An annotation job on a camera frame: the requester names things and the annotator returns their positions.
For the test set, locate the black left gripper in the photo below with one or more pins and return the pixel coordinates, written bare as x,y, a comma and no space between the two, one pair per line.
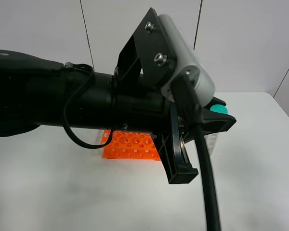
169,142

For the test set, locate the teal-capped test tube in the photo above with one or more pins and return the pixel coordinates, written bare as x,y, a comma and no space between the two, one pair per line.
212,138

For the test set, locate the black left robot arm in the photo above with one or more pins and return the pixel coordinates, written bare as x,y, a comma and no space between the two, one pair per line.
35,92

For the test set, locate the orange test tube rack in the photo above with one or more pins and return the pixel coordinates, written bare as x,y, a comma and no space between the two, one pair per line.
131,145

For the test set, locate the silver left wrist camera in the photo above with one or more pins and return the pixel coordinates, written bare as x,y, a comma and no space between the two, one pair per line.
156,54

